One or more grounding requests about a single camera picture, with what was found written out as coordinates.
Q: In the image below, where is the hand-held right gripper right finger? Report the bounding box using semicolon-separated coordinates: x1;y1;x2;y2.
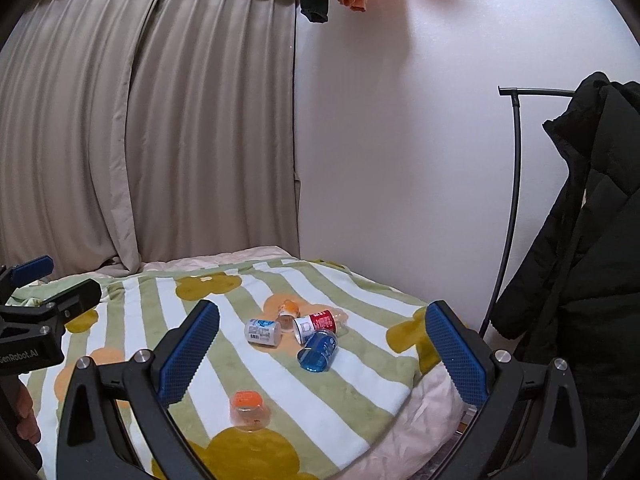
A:
424;300;588;480

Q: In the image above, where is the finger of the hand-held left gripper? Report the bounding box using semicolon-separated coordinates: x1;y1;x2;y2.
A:
0;256;55;304
0;280;102;334

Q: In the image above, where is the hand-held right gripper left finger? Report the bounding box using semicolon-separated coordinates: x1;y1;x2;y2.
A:
54;300;223;480

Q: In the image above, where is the clear cup with orange base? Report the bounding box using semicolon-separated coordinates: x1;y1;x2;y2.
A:
229;390;271;433

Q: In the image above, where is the person's left hand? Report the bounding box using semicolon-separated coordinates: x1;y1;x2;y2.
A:
15;385;42;445

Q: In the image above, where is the white labelled can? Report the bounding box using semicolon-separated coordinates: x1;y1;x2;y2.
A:
244;317;282;347

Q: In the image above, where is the orange capped small bottle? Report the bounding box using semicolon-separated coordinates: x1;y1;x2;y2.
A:
276;300;301;333

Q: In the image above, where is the green striped bear blanket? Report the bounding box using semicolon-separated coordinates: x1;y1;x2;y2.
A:
10;258;443;480

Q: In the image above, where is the black puffer jacket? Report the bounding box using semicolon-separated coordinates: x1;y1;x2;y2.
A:
489;72;640;480

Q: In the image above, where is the beige curtain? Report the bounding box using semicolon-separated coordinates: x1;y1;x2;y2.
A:
0;0;303;281

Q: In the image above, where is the black metal clothes rack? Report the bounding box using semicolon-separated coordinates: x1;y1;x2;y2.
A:
477;86;576;338

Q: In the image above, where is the dark hanging garment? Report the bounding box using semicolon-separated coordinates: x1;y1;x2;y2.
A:
299;0;332;24

